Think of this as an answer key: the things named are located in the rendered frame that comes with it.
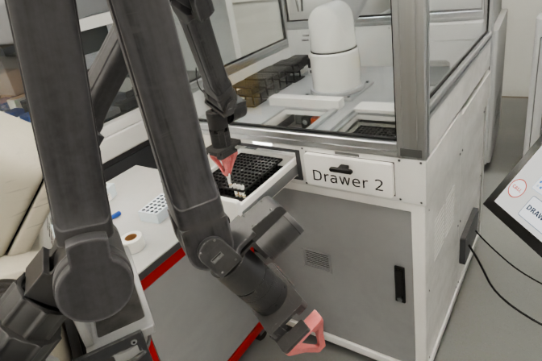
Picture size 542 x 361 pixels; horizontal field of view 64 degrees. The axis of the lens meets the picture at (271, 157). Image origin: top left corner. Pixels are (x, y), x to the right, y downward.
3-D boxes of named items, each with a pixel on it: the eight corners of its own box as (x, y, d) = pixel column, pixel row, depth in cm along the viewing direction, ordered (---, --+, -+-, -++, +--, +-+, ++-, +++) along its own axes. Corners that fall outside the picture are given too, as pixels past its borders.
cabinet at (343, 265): (431, 395, 158) (431, 208, 124) (216, 306, 215) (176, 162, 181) (484, 243, 225) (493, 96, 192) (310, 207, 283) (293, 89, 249)
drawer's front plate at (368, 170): (393, 198, 128) (391, 165, 123) (306, 183, 144) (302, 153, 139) (394, 196, 129) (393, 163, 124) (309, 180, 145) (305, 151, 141)
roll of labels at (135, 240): (135, 238, 141) (131, 229, 139) (150, 242, 137) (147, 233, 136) (118, 251, 136) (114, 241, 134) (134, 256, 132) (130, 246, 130)
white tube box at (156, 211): (159, 224, 147) (156, 214, 145) (140, 221, 151) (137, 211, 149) (181, 205, 156) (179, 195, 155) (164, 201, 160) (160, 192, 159)
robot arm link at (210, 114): (200, 109, 122) (214, 111, 118) (218, 101, 127) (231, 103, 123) (205, 132, 125) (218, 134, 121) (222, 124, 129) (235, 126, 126)
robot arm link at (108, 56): (135, -65, 76) (173, -42, 72) (181, -32, 88) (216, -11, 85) (27, 147, 85) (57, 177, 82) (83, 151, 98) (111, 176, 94)
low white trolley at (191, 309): (185, 455, 152) (119, 288, 120) (81, 383, 186) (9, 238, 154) (276, 334, 193) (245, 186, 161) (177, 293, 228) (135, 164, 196)
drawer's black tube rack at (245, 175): (246, 209, 132) (242, 190, 129) (203, 199, 142) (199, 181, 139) (285, 175, 148) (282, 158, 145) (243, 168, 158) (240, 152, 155)
